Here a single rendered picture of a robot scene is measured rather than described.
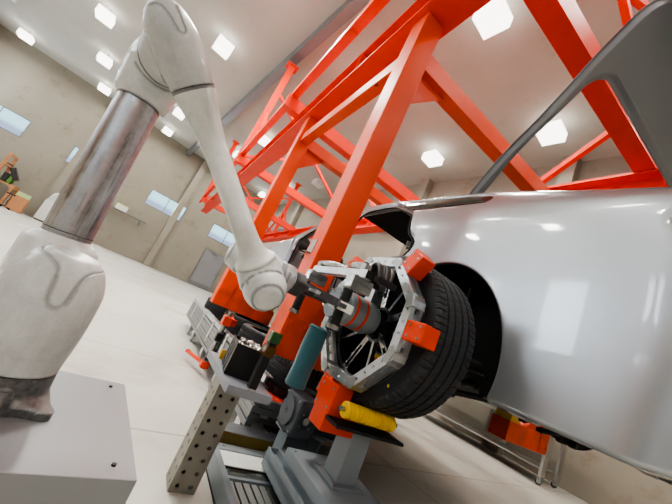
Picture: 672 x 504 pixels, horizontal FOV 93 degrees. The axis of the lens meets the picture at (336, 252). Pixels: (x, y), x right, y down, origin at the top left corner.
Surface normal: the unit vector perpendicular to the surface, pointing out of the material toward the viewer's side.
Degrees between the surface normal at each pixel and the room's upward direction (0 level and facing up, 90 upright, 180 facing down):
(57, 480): 90
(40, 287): 76
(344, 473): 90
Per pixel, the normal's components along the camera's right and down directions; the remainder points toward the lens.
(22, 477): 0.59, 0.06
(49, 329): 0.81, 0.20
